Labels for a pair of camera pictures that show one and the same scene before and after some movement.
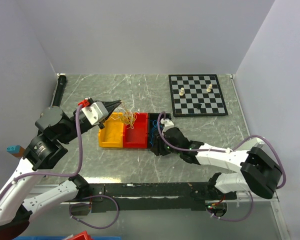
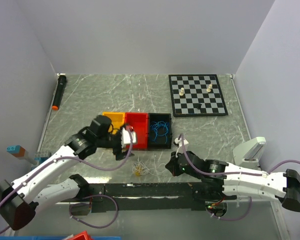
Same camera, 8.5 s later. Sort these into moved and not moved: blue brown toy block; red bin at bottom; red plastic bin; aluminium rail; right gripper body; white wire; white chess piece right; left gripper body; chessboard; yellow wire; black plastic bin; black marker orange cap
Moved: right gripper body; white wire; yellow wire; left gripper body
Not moved: red bin at bottom; red plastic bin; black marker orange cap; chessboard; black plastic bin; aluminium rail; blue brown toy block; white chess piece right
